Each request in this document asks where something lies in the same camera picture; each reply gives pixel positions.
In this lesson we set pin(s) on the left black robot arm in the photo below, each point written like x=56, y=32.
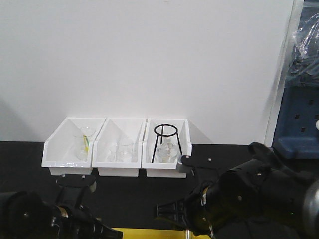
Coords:
x=24, y=215

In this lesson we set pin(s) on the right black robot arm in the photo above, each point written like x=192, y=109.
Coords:
x=261, y=187

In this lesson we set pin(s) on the yellow plastic tray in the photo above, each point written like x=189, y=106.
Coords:
x=130, y=233

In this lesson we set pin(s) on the right white storage bin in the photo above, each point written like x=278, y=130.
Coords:
x=168, y=170

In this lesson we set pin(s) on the white storage bin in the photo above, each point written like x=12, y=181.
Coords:
x=58, y=154
x=168, y=170
x=112, y=131

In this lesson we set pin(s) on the clear round flask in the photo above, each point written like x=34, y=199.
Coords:
x=166, y=152

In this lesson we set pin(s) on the clear beaker in middle bin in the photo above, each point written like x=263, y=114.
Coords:
x=125, y=150

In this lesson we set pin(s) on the middle white storage bin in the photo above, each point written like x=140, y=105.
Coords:
x=112, y=131

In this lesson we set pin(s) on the small clear beaker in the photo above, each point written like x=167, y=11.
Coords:
x=113, y=155

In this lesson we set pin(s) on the clear beaker with yellow stick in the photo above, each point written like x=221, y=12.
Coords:
x=82, y=138

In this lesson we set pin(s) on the left white storage bin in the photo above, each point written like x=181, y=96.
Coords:
x=58, y=154

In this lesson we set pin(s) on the clear plastic bag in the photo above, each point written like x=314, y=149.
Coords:
x=304, y=66

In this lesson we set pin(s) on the black wire tripod stand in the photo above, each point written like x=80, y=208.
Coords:
x=165, y=131

